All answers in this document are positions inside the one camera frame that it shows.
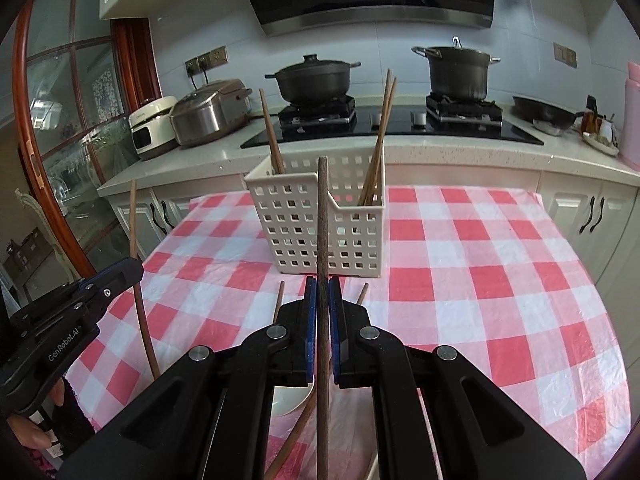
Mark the white ceramic spoon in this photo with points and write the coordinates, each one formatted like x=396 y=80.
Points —
x=290 y=400

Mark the black casserole pot with lid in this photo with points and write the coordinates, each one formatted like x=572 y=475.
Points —
x=312 y=82

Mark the red wooden glass door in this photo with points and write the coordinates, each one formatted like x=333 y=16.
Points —
x=132 y=60

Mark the steel rice cooker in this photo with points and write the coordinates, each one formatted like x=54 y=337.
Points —
x=205 y=115

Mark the black stockpot with lid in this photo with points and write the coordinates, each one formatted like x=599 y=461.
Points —
x=457 y=77

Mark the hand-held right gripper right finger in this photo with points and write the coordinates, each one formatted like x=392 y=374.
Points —
x=336 y=330

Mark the small steel bowl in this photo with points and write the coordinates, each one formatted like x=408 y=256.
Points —
x=546 y=128

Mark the pink thermos bottle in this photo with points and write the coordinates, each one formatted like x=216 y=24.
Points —
x=632 y=125

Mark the black glass gas cooktop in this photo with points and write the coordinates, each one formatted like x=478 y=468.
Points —
x=450 y=132

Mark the white plate with food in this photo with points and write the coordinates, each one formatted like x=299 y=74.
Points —
x=600 y=144

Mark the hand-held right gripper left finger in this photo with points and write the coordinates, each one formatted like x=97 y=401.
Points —
x=311 y=310

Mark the brown sauce bottle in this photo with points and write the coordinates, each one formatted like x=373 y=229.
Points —
x=591 y=117

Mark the person's left hand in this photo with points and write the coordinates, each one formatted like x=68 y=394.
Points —
x=30 y=432

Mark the brown wooden chopstick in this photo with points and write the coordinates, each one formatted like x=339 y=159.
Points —
x=363 y=294
x=387 y=80
x=323 y=220
x=270 y=130
x=131 y=220
x=393 y=87
x=278 y=300

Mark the white electric cooker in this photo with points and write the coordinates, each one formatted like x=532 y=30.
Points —
x=150 y=135

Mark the white plastic utensil basket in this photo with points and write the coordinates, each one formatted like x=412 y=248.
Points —
x=280 y=178

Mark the white ornate chair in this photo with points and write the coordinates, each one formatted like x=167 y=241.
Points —
x=31 y=210

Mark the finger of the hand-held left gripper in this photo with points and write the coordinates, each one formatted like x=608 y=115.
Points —
x=122 y=277
x=102 y=275

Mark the black wok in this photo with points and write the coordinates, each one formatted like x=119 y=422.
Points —
x=542 y=109

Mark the white condiment jar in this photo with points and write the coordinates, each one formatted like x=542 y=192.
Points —
x=607 y=131

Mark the brass wall socket panel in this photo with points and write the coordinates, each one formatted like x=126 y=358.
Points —
x=565 y=55
x=215 y=56

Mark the pink white checked tablecloth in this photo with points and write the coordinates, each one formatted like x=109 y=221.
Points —
x=475 y=285

